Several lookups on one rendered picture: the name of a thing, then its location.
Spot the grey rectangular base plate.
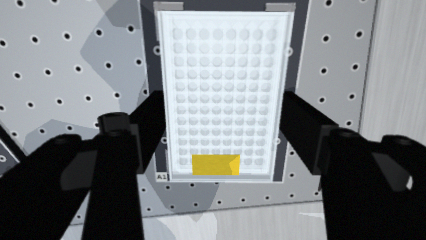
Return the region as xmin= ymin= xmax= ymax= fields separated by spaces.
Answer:
xmin=0 ymin=0 xmax=381 ymax=220

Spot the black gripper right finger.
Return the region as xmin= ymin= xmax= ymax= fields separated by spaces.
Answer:
xmin=279 ymin=91 xmax=426 ymax=240

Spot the clear rectangular plate lid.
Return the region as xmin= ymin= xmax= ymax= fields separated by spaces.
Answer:
xmin=157 ymin=11 xmax=294 ymax=183

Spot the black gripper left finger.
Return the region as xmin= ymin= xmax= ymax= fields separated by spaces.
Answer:
xmin=0 ymin=90 xmax=166 ymax=240

